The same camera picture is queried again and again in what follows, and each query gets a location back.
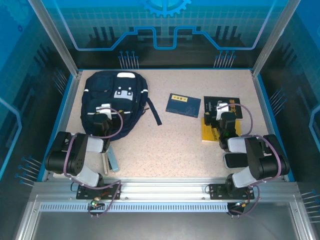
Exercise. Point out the blue table edge trim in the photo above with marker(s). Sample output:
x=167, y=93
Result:
x=59, y=112
x=200, y=68
x=271, y=112

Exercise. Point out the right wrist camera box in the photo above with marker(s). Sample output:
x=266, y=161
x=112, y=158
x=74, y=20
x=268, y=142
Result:
x=222, y=110

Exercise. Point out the navy blue backpack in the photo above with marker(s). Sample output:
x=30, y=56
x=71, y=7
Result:
x=100, y=85

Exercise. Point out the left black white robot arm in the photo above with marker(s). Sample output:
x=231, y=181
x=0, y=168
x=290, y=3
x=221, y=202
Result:
x=80, y=150

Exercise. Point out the blue book yellow label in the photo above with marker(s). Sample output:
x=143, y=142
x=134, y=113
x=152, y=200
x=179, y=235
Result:
x=182, y=105

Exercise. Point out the aluminium mounting rail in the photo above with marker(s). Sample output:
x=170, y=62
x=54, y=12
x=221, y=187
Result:
x=162, y=187

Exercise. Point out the black book yellow title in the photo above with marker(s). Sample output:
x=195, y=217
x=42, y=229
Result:
x=211, y=102

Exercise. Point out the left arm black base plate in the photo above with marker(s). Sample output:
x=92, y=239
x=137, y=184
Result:
x=82, y=193

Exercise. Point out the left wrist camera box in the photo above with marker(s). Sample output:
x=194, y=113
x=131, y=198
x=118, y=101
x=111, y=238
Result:
x=103, y=111

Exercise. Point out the small lit circuit board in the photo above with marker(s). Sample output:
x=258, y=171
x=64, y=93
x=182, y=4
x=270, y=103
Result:
x=241, y=204
x=94, y=203

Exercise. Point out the aluminium side rail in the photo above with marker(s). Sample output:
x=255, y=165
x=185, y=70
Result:
x=65, y=112

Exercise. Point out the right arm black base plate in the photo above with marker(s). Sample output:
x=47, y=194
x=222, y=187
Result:
x=215, y=191

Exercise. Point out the left aluminium frame post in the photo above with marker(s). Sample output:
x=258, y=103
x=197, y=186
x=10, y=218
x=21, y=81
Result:
x=56, y=37

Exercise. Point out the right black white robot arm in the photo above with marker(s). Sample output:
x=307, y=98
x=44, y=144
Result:
x=255, y=155

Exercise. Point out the blue grey stationery box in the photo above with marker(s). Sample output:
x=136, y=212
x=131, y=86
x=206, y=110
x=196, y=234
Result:
x=115, y=165

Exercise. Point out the black smartphone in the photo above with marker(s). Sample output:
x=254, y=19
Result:
x=235, y=160

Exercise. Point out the right aluminium frame post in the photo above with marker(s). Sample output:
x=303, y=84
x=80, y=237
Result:
x=275, y=37

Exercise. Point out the beige ruler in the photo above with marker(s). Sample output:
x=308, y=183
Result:
x=105, y=165

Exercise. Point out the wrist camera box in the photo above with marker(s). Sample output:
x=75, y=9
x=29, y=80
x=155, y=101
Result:
x=103, y=111
x=222, y=110

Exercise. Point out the aluminium frame post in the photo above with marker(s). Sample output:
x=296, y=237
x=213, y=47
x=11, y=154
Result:
x=56, y=37
x=275, y=37

